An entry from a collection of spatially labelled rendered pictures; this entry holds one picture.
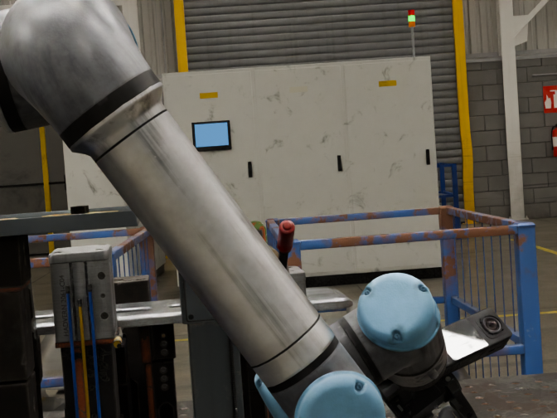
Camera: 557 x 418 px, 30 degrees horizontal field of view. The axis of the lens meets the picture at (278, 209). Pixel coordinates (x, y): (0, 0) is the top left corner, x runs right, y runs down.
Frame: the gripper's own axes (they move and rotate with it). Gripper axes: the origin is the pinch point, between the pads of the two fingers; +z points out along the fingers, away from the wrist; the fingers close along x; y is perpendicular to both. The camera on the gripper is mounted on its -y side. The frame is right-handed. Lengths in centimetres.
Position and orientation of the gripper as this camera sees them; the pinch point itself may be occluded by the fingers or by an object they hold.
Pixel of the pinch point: (443, 397)
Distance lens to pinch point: 133.7
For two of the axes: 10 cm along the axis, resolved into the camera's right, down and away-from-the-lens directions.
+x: 5.7, 6.7, -4.9
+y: -7.9, 6.0, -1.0
